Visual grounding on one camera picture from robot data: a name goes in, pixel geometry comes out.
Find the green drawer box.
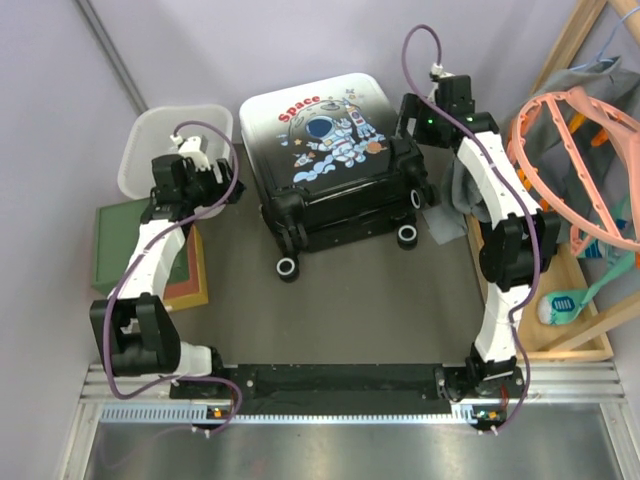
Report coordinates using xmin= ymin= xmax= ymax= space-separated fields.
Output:
xmin=91 ymin=198 xmax=209 ymax=311

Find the white teal sock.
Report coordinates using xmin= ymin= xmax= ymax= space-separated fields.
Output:
xmin=537 ymin=294 xmax=577 ymax=326

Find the pink round clip hanger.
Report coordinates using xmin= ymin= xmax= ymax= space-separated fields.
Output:
xmin=507 ymin=87 xmax=639 ymax=255

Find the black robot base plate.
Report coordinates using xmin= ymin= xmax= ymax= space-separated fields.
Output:
xmin=169 ymin=362 xmax=506 ymax=416

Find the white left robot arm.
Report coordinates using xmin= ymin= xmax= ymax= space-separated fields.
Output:
xmin=89 ymin=153 xmax=244 ymax=400

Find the white plastic basket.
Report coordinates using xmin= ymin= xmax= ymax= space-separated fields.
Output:
xmin=117 ymin=104 xmax=238 ymax=223

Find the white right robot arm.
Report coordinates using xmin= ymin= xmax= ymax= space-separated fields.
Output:
xmin=398 ymin=73 xmax=561 ymax=393

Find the white black space suitcase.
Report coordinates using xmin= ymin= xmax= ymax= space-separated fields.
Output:
xmin=239 ymin=73 xmax=434 ymax=282

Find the grey shirt on hanger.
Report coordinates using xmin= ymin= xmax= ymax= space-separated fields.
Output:
xmin=424 ymin=55 xmax=640 ymax=246

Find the aluminium rail frame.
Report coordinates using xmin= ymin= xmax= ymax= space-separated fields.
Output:
xmin=62 ymin=362 xmax=639 ymax=479

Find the wooden clothes rack frame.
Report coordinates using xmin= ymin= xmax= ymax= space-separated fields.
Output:
xmin=462 ymin=0 xmax=640 ymax=364

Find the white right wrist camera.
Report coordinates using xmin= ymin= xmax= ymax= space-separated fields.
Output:
xmin=430 ymin=62 xmax=453 ymax=83

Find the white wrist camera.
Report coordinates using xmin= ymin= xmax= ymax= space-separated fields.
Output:
xmin=170 ymin=134 xmax=212 ymax=171
xmin=430 ymin=62 xmax=453 ymax=83

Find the light blue wire hanger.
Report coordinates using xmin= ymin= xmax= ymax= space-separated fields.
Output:
xmin=570 ymin=21 xmax=624 ymax=71

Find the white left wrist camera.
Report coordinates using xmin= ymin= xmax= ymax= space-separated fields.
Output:
xmin=170 ymin=134 xmax=212 ymax=171

